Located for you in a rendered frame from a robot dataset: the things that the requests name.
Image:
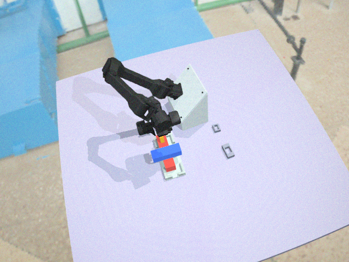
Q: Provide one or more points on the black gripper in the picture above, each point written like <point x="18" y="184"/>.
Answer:
<point x="146" y="128"/>

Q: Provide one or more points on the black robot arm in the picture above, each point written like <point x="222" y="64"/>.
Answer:
<point x="114" y="70"/>

